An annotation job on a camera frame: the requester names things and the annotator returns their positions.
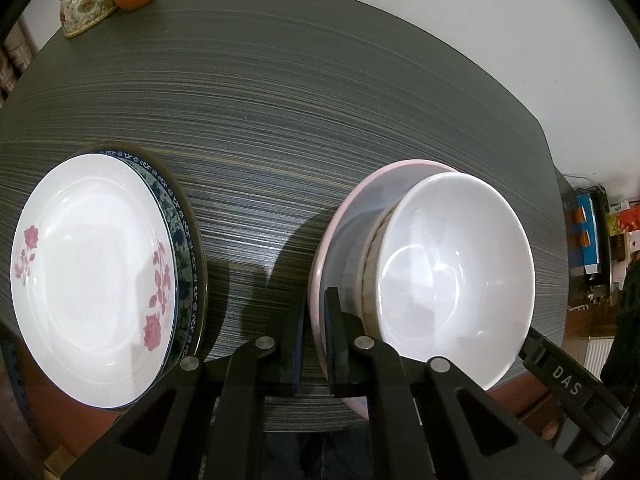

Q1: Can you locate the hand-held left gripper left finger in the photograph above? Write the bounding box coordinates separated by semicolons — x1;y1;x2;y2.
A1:
60;287;308;480

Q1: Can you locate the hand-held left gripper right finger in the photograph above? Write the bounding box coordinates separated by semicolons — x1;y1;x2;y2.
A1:
322;286;581;480

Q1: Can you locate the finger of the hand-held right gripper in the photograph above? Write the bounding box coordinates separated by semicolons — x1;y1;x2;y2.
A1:
520;327;557;369

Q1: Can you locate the large blue floral plate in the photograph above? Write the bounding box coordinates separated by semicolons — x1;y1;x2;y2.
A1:
65;144;209;413

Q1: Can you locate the large pink bowl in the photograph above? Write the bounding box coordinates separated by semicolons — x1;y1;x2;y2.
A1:
308;159;466;421

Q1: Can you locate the white bowl with blue base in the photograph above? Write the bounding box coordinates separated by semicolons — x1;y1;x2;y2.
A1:
375;172;536;392

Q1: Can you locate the white plate with pink flowers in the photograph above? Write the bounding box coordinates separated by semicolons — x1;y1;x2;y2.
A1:
10;152;179;408

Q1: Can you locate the dark side cabinet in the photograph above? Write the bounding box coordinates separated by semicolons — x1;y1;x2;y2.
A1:
555;170;640;311

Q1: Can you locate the blue box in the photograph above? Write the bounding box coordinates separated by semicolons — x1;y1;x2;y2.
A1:
572;192;603;276

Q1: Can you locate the red bag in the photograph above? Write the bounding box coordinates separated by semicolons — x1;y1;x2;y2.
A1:
607;202;640;241

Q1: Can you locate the beige patterned curtain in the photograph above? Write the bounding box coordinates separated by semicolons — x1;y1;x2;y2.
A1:
0;25;36;106

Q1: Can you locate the white wall radiator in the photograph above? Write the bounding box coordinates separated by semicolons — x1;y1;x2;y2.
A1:
582;337;616;381

